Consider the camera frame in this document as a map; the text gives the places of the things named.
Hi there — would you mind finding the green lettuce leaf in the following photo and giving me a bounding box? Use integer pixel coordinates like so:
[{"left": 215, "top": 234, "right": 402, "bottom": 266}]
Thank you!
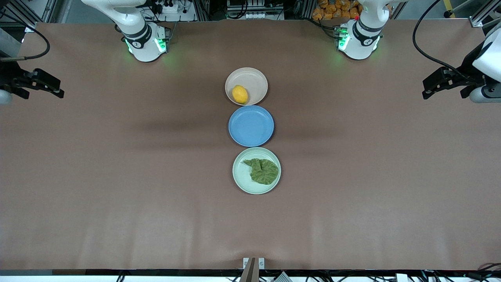
[{"left": 243, "top": 158, "right": 279, "bottom": 185}]

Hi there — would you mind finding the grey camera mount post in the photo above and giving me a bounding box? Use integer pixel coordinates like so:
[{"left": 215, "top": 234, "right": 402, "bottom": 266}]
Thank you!
[{"left": 240, "top": 257, "right": 265, "bottom": 282}]

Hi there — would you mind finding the aluminium frame profile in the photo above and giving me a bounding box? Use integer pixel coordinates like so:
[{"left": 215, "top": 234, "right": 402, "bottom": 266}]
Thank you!
[
  {"left": 468, "top": 0, "right": 501, "bottom": 28},
  {"left": 0, "top": 0, "right": 59, "bottom": 34}
]

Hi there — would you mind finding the black equipment rack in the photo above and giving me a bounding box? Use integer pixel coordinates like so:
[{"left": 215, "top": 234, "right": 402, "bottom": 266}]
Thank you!
[{"left": 226, "top": 0, "right": 285, "bottom": 21}]

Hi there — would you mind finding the bag of orange fruits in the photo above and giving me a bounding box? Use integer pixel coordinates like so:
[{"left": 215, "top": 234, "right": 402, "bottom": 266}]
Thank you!
[{"left": 312, "top": 0, "right": 362, "bottom": 21}]

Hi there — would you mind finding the blue round plate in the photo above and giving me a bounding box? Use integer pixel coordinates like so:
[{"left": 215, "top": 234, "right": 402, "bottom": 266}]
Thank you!
[{"left": 229, "top": 105, "right": 275, "bottom": 148}]

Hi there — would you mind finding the pale green round plate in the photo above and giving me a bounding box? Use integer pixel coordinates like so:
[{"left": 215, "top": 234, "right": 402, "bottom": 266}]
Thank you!
[{"left": 232, "top": 147, "right": 281, "bottom": 195}]

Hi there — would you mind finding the yellow lemon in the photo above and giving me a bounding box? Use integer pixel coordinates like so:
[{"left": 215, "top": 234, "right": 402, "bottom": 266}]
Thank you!
[{"left": 232, "top": 85, "right": 249, "bottom": 105}]

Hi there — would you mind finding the beige round plate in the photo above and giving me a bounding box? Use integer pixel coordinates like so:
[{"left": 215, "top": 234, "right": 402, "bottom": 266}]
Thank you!
[{"left": 225, "top": 67, "right": 269, "bottom": 106}]

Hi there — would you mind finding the white power strip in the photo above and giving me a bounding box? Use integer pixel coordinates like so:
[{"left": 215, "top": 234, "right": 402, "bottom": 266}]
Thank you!
[{"left": 151, "top": 0, "right": 196, "bottom": 22}]

